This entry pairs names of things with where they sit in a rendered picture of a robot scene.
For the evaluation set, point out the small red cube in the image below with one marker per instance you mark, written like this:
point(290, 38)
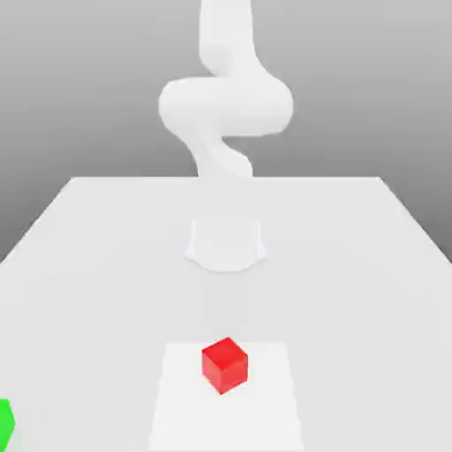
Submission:
point(224, 365)

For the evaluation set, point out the small green cube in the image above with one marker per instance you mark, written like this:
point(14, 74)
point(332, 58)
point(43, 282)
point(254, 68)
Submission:
point(5, 425)

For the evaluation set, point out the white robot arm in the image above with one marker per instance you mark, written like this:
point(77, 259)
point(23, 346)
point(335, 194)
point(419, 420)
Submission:
point(226, 106)

